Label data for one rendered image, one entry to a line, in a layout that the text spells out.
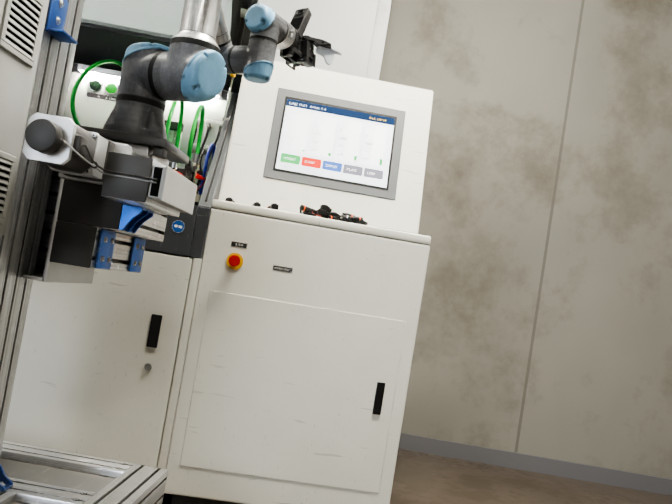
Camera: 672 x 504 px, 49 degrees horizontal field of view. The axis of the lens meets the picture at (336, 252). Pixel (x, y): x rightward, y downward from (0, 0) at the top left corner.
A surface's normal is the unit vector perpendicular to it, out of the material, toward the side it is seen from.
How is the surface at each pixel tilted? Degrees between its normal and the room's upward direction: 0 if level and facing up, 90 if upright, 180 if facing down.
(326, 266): 90
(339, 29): 90
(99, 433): 90
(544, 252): 90
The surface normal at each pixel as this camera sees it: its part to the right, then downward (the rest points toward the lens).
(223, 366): 0.10, -0.04
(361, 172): 0.13, -0.27
